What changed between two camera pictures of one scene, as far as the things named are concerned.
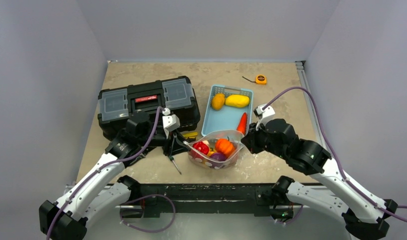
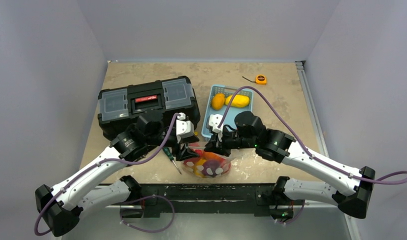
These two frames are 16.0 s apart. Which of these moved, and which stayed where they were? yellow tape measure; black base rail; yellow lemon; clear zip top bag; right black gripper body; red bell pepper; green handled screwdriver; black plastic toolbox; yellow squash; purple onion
Moved: right black gripper body; clear zip top bag; purple onion; red bell pepper
Stayed: black plastic toolbox; yellow squash; black base rail; yellow tape measure; yellow lemon; green handled screwdriver
